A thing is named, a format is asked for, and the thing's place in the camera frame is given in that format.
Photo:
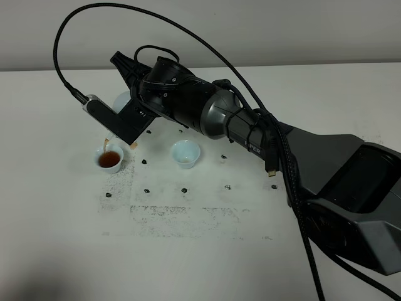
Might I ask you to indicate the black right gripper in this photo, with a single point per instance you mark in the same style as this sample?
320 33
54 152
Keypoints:
135 116

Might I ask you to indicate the light blue porcelain teapot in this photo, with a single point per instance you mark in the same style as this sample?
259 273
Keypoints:
117 106

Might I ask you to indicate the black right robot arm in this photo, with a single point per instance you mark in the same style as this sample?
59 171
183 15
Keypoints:
348 189

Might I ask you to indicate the left light blue teacup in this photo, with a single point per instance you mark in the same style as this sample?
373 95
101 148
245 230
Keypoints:
109 160

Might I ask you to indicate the light blue teacup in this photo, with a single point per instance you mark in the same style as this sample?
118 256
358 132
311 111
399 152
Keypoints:
109 160
185 153

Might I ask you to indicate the right light blue teacup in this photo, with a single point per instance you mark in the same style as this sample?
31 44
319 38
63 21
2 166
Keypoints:
185 153

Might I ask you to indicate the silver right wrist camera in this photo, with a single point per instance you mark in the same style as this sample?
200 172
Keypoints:
109 119

